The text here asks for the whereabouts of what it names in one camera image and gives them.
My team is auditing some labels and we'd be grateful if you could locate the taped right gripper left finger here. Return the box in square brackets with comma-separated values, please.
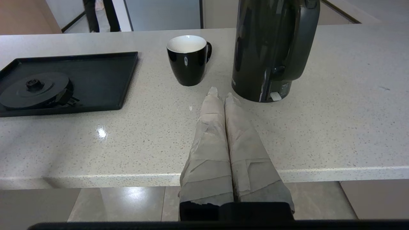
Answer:
[179, 87, 235, 221]

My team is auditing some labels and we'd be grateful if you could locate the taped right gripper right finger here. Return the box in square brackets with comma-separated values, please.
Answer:
[224, 93, 295, 221]

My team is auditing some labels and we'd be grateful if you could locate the black mug white inside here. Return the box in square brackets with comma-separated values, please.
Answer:
[166, 35, 212, 87]

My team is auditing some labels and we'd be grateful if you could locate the black electric kettle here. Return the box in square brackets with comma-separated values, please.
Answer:
[232, 0, 321, 103]

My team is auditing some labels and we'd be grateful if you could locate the round black kettle base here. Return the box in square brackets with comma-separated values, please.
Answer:
[0, 72, 80, 111]

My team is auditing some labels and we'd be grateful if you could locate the black rectangular serving tray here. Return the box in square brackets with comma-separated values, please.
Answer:
[0, 52, 139, 118]

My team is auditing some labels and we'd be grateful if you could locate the person in smiley white t-shirt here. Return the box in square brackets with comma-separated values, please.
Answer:
[82, 0, 121, 33]

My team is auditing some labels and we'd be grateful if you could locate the light wooden door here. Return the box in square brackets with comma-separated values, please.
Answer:
[0, 0, 63, 35]

